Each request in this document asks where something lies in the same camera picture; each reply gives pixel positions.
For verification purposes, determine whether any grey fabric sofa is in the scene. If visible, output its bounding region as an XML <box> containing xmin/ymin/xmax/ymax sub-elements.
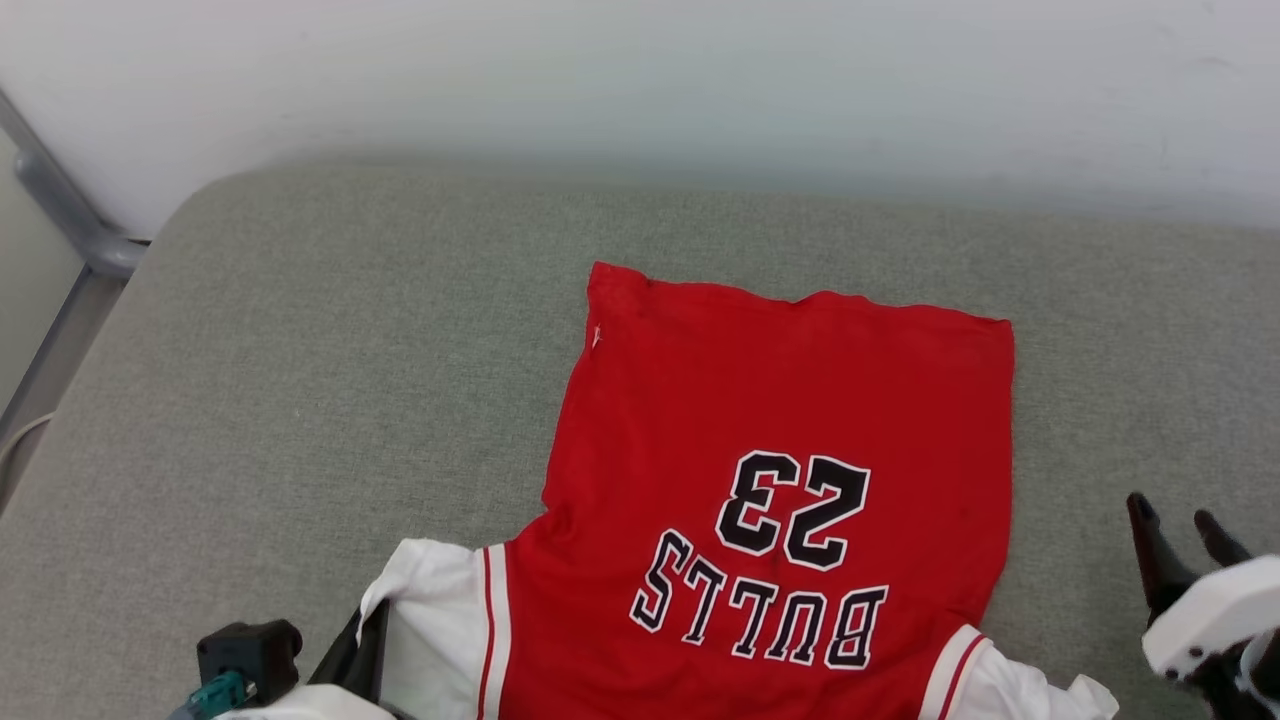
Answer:
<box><xmin>0</xmin><ymin>160</ymin><xmax>1280</xmax><ymax>720</ymax></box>

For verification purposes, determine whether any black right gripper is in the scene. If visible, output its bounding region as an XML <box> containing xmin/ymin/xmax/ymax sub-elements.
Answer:
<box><xmin>1127</xmin><ymin>492</ymin><xmax>1280</xmax><ymax>720</ymax></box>

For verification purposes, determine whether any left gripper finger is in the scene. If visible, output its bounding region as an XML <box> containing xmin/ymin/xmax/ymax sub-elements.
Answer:
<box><xmin>310</xmin><ymin>600</ymin><xmax>391</xmax><ymax>706</ymax></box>

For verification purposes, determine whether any red basketball jersey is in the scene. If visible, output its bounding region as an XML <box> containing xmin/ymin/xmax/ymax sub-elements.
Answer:
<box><xmin>358</xmin><ymin>262</ymin><xmax>1119</xmax><ymax>720</ymax></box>

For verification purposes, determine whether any grey metal pipe frame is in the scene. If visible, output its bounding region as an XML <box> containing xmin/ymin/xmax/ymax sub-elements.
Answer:
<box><xmin>0</xmin><ymin>88</ymin><xmax>151</xmax><ymax>441</ymax></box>

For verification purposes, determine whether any thin white cable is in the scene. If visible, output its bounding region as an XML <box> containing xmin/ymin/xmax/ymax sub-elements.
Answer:
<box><xmin>0</xmin><ymin>413</ymin><xmax>53</xmax><ymax>471</ymax></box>

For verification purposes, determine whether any teal cable connector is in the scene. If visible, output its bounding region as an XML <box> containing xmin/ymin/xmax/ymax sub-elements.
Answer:
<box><xmin>168</xmin><ymin>672</ymin><xmax>251</xmax><ymax>720</ymax></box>

